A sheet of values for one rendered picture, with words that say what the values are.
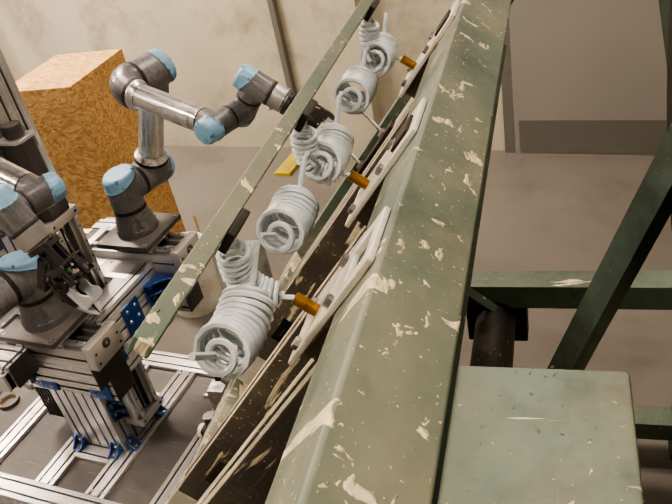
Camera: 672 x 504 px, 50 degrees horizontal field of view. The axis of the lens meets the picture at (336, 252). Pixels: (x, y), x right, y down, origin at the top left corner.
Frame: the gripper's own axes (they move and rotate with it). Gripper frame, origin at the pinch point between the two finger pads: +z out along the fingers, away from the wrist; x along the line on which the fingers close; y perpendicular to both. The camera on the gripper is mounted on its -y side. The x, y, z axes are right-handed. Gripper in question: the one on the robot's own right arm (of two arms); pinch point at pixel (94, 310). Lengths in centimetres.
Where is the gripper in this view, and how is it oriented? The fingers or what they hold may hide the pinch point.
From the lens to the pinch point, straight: 183.0
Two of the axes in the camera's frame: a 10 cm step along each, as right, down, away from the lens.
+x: 3.7, -5.8, 7.3
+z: 5.8, 7.6, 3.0
